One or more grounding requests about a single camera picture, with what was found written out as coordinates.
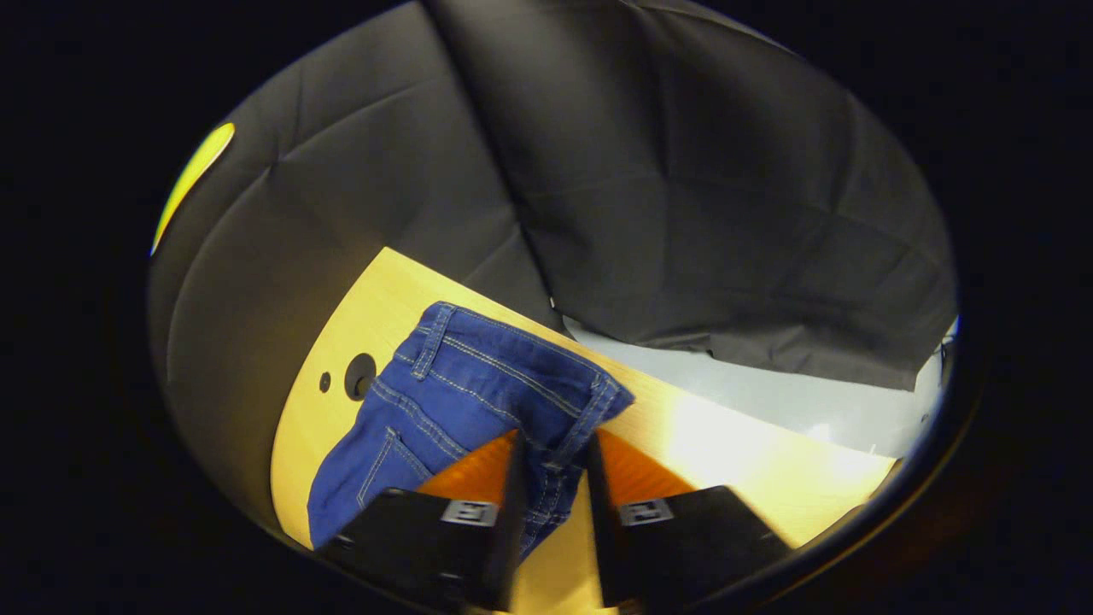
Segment blue denim jeans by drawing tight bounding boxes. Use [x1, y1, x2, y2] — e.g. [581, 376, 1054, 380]
[307, 301, 636, 561]

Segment black backdrop cloth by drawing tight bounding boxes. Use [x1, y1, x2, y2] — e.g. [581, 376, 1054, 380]
[147, 0, 959, 522]

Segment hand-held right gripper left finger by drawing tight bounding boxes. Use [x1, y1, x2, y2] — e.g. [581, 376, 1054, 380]
[316, 430, 529, 614]

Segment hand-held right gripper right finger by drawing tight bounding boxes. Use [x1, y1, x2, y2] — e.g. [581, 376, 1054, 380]
[584, 430, 797, 610]

